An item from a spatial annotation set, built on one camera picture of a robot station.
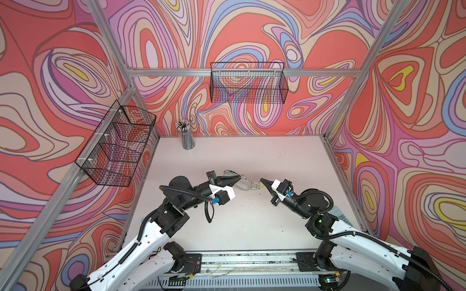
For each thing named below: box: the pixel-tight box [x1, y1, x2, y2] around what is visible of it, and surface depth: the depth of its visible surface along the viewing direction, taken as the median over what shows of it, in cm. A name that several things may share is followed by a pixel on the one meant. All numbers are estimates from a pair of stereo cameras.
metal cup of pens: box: [175, 119, 196, 150], surface depth 107 cm
